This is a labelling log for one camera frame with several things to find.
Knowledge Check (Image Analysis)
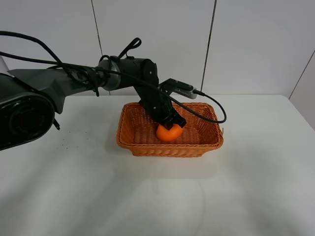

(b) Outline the dark grey robot left arm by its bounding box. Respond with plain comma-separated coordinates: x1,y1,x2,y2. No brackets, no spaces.
0,57,186,150

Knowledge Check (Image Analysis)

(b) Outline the orange with stem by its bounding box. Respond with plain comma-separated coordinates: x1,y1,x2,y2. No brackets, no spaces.
156,124,183,142

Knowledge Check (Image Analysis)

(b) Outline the orange woven wicker basket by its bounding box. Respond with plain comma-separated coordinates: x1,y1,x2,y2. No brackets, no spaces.
116,102,223,157

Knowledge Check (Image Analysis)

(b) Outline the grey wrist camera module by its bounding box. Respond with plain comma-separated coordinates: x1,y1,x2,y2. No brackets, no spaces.
159,78,197,99

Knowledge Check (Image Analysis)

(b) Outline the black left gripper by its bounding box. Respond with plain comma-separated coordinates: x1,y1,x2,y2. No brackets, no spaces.
134,86,186,130

